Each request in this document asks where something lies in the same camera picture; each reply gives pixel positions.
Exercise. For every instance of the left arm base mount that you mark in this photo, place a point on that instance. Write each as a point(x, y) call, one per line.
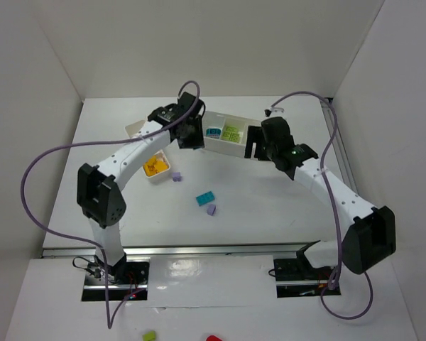
point(134, 280)

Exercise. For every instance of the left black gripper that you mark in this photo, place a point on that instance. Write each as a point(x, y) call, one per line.
point(191, 135)

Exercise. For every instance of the green 2x4 lego brick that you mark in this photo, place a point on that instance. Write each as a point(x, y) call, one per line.
point(231, 129)
point(230, 137)

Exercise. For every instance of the small purple lego brick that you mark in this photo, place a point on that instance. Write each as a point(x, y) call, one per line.
point(176, 177)

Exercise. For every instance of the blue 2x4 lego brick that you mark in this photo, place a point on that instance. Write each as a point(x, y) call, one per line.
point(205, 198)

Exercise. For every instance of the left white divided tray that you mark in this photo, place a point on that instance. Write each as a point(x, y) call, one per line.
point(136, 129)

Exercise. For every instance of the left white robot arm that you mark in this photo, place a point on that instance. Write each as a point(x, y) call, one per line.
point(99, 187)

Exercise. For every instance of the aluminium rail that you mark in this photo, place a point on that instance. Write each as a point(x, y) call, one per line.
point(337, 160)
point(195, 250)

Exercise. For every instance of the right white divided tray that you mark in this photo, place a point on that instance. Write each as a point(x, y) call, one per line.
point(219, 120)

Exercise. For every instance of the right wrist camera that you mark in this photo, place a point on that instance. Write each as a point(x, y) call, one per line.
point(274, 112)

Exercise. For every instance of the yellow round flower lego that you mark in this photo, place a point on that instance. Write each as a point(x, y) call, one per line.
point(150, 171)

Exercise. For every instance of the green lego on front edge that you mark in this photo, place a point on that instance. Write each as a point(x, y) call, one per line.
point(149, 336)

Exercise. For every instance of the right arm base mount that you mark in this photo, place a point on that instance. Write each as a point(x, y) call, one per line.
point(297, 278)

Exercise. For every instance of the orange 2x2 lego brick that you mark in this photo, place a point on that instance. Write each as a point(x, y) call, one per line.
point(151, 162)

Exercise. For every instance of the right side aluminium rail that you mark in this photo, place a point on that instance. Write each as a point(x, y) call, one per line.
point(337, 160)

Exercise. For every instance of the turquoise round lego piece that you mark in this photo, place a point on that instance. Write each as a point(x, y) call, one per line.
point(213, 133)

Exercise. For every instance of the white divided tray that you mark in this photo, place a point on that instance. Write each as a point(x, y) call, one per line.
point(219, 120)
point(136, 129)

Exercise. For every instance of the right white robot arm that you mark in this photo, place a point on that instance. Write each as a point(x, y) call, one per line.
point(367, 232)

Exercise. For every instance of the red object on front edge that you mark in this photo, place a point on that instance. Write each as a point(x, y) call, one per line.
point(213, 338)

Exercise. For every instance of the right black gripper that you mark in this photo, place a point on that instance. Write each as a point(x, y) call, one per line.
point(255, 143)

